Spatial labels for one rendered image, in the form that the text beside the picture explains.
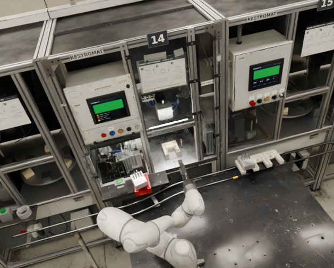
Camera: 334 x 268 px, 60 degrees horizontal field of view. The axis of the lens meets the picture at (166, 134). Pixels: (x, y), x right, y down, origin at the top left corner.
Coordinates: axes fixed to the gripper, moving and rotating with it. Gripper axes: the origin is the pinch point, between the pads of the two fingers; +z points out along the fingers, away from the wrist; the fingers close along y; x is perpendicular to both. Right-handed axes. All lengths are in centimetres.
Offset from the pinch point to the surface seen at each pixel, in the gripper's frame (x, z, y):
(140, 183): 31.5, 3.8, -10.5
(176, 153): -3.6, 34.2, -19.2
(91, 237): 98, 42, -112
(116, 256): 74, 13, -112
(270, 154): -78, 10, -24
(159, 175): 15.8, 16.9, -21.4
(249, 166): -55, 1, -21
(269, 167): -72, 0, -28
